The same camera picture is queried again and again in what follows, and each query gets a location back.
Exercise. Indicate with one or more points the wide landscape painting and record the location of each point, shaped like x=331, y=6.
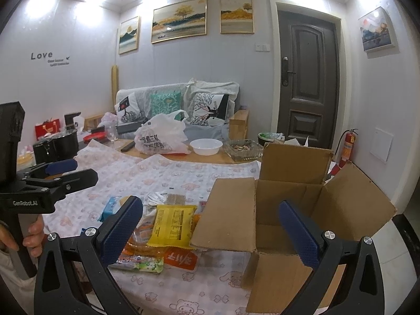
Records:
x=179, y=20

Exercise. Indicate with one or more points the white tree print cushion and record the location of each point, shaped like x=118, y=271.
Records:
x=209, y=109

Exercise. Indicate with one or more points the red fire extinguisher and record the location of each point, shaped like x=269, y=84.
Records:
x=345, y=146

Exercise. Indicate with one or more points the small mountain painting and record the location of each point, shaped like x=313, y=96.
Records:
x=129, y=35

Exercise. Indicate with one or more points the black remote control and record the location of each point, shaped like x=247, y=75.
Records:
x=127, y=147

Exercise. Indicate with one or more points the wooden side table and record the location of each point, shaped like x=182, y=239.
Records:
x=238, y=125

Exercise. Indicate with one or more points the right wall canvas painting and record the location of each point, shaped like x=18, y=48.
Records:
x=376, y=31

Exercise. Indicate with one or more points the white red print cushion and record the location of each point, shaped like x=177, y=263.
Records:
x=128, y=110

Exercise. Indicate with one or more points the person's left hand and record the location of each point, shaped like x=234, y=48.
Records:
x=33, y=241

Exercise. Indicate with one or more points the red gift bag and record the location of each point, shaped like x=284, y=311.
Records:
x=51, y=126

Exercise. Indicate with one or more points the white wall panel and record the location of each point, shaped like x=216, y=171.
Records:
x=381, y=144

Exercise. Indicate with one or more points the wine glass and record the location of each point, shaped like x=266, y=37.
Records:
x=111, y=133

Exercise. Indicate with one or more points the orange clear snack bag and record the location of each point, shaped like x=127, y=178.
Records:
x=138, y=242

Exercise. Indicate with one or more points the white printed plastic bag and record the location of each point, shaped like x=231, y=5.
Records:
x=163, y=134

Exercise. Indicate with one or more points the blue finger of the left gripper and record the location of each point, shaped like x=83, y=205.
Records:
x=61, y=167

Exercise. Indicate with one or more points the dark brown door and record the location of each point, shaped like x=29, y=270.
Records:
x=309, y=79

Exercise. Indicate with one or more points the open cardboard box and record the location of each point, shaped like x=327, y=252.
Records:
x=242, y=215

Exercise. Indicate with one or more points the orange red label packet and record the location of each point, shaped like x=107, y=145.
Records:
x=182, y=259

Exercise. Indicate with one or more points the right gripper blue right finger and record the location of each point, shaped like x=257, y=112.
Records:
x=303, y=233

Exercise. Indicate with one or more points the glass ashtray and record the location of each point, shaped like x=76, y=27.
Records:
x=243, y=150

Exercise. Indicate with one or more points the white plastic bowl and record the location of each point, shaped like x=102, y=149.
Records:
x=206, y=147

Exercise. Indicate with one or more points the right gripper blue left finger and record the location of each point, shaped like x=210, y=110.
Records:
x=117, y=230

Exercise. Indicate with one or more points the blue white cracker bag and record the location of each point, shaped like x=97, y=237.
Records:
x=112, y=207

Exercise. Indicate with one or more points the light switch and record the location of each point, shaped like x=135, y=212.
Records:
x=262, y=47

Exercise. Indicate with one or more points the brown sesame snack packet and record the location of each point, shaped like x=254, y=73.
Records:
x=156, y=198

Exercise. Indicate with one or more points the teal patterned cushion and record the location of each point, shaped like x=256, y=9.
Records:
x=165, y=103

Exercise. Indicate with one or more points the yellow rolled mat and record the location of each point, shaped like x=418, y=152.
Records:
x=114, y=83

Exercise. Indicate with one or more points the golden tree painting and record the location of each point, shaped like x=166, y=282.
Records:
x=236, y=17

